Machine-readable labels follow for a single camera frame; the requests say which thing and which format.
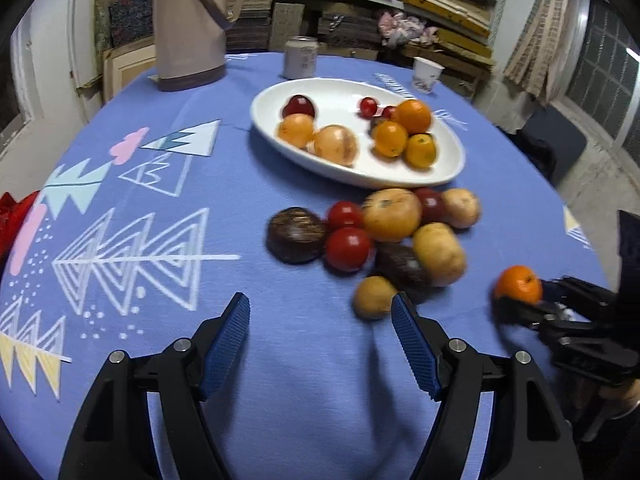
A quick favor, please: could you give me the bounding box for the yellow orange citrus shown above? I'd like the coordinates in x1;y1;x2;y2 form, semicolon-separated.
404;133;438;170

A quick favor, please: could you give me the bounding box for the large orange mandarin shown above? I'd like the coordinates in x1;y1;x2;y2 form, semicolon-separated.
392;99;433;136

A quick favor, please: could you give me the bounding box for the small red tomato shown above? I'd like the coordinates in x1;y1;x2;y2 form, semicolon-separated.
359;96;378;119

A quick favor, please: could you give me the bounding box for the small orange-tan fruit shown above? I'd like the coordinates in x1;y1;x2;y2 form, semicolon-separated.
277;113;316;150

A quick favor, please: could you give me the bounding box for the dark red plum front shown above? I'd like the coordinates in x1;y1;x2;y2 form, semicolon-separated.
281;94;316;118

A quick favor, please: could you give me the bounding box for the dark red plum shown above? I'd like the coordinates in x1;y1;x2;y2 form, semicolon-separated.
281;94;316;118
413;188;447;224

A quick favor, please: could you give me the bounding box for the red cherry tomato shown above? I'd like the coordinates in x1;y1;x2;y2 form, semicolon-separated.
382;106;395;119

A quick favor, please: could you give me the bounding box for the large tan pear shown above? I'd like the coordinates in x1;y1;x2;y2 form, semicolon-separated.
412;222;468;287

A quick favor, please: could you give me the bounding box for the tan round pear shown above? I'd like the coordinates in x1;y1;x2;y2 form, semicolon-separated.
442;188;482;230

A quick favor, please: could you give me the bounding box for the dark mangosteen in pile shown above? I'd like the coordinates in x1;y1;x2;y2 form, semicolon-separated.
372;243;432;292

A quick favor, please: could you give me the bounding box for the small tan fruit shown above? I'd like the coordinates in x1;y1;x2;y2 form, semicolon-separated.
352;276;397;320

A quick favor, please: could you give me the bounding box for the dark blue cushion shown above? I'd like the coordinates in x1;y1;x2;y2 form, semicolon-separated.
523;105;587;188

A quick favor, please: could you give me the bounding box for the tan potato-like fruit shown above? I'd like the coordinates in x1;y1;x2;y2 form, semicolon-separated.
361;188;422;243

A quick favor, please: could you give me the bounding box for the red tomato at back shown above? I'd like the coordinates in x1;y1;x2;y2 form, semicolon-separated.
326;200;363;232

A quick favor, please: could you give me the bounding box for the yellow citrus on plate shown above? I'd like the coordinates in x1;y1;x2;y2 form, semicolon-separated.
372;120;409;158

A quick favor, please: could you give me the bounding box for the right window grille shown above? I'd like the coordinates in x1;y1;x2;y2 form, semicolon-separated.
566;0;639;162

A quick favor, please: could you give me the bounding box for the dark mangosteen at back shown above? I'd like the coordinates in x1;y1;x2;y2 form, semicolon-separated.
266;207;326;264

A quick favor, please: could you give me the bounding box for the striped hanging curtain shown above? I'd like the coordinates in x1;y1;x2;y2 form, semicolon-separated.
503;0;579;105

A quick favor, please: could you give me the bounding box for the tan onion on plate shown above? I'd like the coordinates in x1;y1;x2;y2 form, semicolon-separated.
314;125;359;167

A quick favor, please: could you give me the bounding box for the red cloth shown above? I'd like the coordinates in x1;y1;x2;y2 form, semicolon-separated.
0;191;39;261

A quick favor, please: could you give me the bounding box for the white floral paper cup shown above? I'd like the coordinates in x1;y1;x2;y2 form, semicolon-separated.
412;56;444;93

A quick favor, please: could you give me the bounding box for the wooden shelf with boards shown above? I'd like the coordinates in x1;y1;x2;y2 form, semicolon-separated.
94;0;507;101

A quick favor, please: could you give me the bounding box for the pink crumpled cloth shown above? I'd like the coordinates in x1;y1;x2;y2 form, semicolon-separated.
378;11;438;49

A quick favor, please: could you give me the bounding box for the grey printed can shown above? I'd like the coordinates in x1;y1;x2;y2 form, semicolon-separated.
283;36;318;79

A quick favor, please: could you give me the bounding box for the window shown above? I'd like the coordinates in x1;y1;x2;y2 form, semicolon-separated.
1;18;35;152

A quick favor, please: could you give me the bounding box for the beige thermos jug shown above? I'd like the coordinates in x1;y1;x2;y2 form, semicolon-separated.
153;0;244;92

